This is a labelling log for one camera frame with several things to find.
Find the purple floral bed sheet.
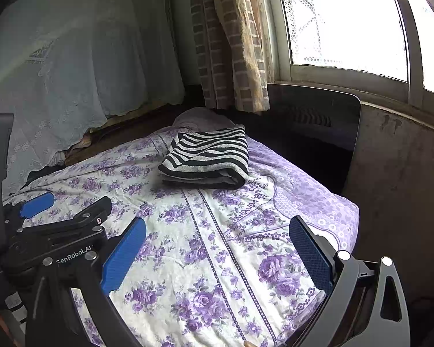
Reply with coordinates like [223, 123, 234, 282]
[7, 125, 359, 347]

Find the black flat panel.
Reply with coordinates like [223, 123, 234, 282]
[246, 83, 362, 196]

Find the black grey striped sweater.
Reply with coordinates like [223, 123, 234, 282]
[158, 125, 249, 189]

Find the brown checkered curtain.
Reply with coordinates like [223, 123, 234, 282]
[188, 0, 275, 112]

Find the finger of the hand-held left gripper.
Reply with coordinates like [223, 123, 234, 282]
[18, 196, 113, 234]
[3, 192, 56, 221]

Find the grey crumpled cloth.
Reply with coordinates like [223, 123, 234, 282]
[173, 107, 236, 131]

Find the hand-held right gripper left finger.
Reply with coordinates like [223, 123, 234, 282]
[25, 217, 147, 347]

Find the white framed window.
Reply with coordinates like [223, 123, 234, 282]
[264, 0, 434, 105]

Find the white lace cover cloth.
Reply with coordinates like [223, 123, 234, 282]
[0, 0, 186, 196]

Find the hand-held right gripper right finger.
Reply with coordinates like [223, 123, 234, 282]
[288, 215, 410, 347]

